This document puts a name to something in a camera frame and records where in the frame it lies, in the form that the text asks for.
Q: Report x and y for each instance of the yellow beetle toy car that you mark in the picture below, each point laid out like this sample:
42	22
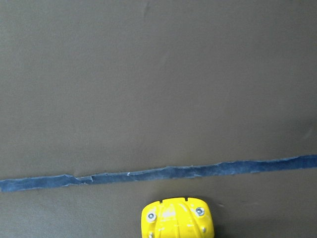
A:
179	217

